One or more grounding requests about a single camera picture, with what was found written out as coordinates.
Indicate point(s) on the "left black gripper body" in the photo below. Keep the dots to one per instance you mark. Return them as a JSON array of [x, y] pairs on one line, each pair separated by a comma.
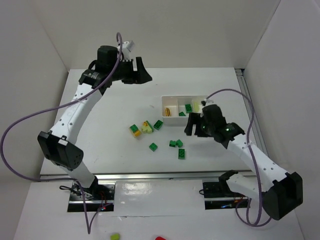
[[133, 70]]

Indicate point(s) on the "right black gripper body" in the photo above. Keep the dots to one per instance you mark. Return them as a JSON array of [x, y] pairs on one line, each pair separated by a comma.
[[198, 125]]

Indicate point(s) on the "pale green lego brick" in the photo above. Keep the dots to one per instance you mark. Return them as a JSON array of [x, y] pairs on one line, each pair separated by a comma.
[[197, 106]]

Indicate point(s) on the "green two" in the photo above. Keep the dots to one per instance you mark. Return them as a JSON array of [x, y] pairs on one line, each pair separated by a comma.
[[158, 125], [188, 108]]

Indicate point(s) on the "green lego plate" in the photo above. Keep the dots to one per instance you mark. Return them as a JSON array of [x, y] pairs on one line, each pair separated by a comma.
[[182, 114]]

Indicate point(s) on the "white divided plastic container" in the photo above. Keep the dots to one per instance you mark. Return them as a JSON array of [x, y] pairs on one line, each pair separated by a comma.
[[177, 103]]

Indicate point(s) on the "small green lego brick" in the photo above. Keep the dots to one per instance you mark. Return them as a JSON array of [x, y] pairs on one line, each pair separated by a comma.
[[153, 147]]

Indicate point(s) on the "yellow orange lego piece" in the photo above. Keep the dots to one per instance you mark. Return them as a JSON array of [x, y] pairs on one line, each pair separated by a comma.
[[167, 112]]

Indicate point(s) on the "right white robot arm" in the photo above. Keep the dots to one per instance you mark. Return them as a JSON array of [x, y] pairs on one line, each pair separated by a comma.
[[276, 190]]

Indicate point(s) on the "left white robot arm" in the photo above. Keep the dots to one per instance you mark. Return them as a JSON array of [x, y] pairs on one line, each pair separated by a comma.
[[59, 143]]

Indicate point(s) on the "pale yellow green lego stack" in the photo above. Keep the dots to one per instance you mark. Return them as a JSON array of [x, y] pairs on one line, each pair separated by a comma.
[[147, 128]]

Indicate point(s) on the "red object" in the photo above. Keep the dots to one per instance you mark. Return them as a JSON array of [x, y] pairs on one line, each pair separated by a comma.
[[160, 238]]

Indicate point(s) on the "lime green object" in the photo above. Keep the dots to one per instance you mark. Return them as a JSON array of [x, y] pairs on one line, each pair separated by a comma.
[[115, 236]]

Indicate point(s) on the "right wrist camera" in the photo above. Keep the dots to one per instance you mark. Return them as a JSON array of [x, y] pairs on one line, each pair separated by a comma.
[[207, 102]]

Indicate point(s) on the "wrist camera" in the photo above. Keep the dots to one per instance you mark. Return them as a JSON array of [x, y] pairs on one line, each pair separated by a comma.
[[207, 102], [127, 48]]

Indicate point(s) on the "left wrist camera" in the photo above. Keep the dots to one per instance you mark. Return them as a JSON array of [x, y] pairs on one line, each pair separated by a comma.
[[127, 48]]

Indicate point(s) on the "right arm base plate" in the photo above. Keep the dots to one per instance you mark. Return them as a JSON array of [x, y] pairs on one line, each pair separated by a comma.
[[215, 198]]

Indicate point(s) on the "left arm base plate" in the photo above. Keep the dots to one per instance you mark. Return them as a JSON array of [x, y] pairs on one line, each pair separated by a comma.
[[103, 200]]

